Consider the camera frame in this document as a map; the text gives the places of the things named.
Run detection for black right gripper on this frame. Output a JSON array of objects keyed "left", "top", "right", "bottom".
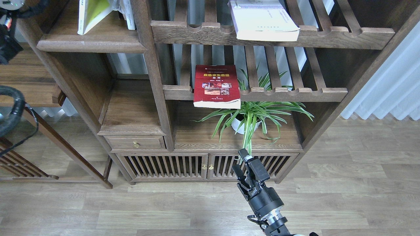
[{"left": 232, "top": 149, "right": 287, "bottom": 226}]

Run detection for white purple cover book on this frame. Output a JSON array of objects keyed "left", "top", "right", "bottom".
[{"left": 228, "top": 0, "right": 300, "bottom": 42}]

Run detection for yellow green cover book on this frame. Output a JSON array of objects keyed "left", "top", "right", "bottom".
[{"left": 77, "top": 0, "right": 113, "bottom": 35}]

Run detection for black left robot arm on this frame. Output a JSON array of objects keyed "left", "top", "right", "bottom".
[{"left": 0, "top": 0, "right": 49, "bottom": 156}]

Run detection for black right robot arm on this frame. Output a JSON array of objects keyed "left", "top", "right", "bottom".
[{"left": 233, "top": 149, "right": 291, "bottom": 236}]

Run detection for right slatted cabinet door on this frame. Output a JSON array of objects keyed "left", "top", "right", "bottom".
[{"left": 207, "top": 153, "right": 298, "bottom": 181}]

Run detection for slatted cabinet door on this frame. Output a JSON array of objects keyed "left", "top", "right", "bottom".
[
  {"left": 207, "top": 153, "right": 298, "bottom": 181},
  {"left": 117, "top": 153, "right": 208, "bottom": 182}
]

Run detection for white plant pot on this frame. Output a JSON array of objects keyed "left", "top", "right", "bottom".
[{"left": 231, "top": 114, "right": 262, "bottom": 135}]

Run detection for green spider plant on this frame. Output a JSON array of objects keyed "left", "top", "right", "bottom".
[{"left": 200, "top": 80, "right": 314, "bottom": 153}]

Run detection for red cover book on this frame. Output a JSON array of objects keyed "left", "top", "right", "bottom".
[{"left": 193, "top": 65, "right": 241, "bottom": 109}]

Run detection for left slatted cabinet door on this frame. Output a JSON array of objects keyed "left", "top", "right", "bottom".
[{"left": 117, "top": 153, "right": 208, "bottom": 182}]

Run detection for dark wooden bookshelf unit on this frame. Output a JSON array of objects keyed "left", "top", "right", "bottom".
[{"left": 17, "top": 0, "right": 419, "bottom": 184}]

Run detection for small wooden drawer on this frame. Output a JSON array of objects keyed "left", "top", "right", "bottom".
[{"left": 104, "top": 136, "right": 166, "bottom": 150}]

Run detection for white curtain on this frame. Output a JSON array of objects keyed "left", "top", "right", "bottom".
[{"left": 341, "top": 23, "right": 420, "bottom": 120}]

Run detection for wooden side table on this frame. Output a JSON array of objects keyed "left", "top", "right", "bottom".
[{"left": 1, "top": 42, "right": 113, "bottom": 189}]

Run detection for white rolled papers in plastic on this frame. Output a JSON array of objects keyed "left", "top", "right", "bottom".
[{"left": 111, "top": 0, "right": 136, "bottom": 30}]

